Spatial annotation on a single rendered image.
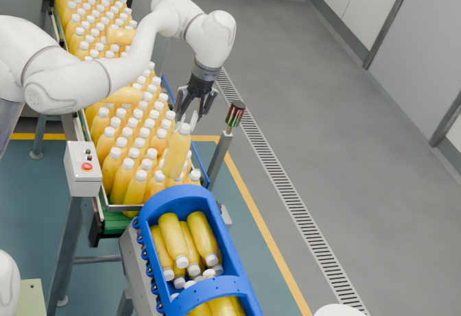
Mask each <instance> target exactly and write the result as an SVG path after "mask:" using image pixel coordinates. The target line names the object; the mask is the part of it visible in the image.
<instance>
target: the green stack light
mask: <svg viewBox="0 0 461 316"><path fill-rule="evenodd" d="M241 119H242V117H241V118H236V117H233V116H231V115H230V114H229V112H228V114H227V116H226V119H225V122H226V123H227V124H228V125H229V126H231V127H237V126H239V124H240V122H241Z"/></svg>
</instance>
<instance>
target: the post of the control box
mask: <svg viewBox="0 0 461 316"><path fill-rule="evenodd" d="M81 202H82V197H71V194H70V196H69V202H68V206H67V211H66V215H65V218H64V224H63V228H62V234H61V237H60V243H59V246H58V253H57V256H56V261H55V265H54V271H53V275H52V278H51V284H50V288H49V293H48V297H47V303H46V307H45V308H46V313H47V316H55V313H56V307H57V304H58V298H59V295H60V290H61V286H62V281H63V278H64V273H65V269H66V266H67V261H68V257H69V252H70V249H71V244H72V240H73V235H74V232H75V226H76V223H77V220H78V214H79V211H80V205H81Z"/></svg>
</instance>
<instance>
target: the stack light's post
mask: <svg viewBox="0 0 461 316"><path fill-rule="evenodd" d="M232 137H233V135H232V134H231V133H230V135H227V134H226V131H222V134H221V136H220V139H219V142H218V144H217V147H216V149H215V152H214V154H213V157H212V160H211V163H210V165H209V168H208V171H207V173H206V174H207V176H208V178H209V181H210V185H209V187H208V191H210V192H211V190H212V188H213V185H214V183H215V180H216V177H217V175H218V173H219V170H220V167H221V166H222V163H223V160H224V157H225V155H226V152H227V150H228V147H229V145H230V143H231V140H232Z"/></svg>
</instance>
